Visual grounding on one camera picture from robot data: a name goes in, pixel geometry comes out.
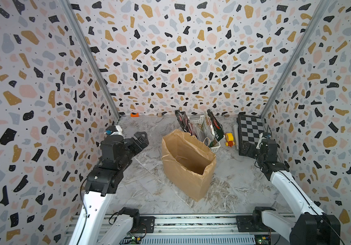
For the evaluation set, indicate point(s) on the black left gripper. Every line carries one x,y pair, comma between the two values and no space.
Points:
143,142

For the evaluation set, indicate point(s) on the dark red condiment packet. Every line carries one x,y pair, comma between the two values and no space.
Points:
185,123

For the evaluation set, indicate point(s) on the dark green condiment packet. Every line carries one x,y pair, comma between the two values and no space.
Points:
217,127

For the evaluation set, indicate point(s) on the brown paper bag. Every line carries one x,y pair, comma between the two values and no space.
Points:
188,163

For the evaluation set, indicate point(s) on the white red condiment packet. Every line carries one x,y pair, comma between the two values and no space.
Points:
208,123

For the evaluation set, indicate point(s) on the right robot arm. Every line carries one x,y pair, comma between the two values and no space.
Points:
311,225

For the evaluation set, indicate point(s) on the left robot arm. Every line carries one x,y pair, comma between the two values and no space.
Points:
100,187

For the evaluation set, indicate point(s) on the orange small object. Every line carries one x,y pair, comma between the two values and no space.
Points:
134,114

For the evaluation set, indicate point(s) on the black white chessboard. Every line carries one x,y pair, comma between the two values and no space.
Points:
249,130

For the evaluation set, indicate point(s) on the yellow red toy block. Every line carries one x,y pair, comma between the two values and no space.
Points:
229,139

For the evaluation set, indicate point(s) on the white plastic basket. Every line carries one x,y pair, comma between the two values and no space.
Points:
205,133

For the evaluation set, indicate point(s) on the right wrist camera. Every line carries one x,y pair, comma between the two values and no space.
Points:
262,136

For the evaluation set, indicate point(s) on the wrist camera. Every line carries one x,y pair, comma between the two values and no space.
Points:
114,130
262,136

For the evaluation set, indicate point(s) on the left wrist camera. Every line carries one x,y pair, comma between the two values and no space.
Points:
114,130

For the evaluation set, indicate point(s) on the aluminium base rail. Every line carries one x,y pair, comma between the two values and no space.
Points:
205,229

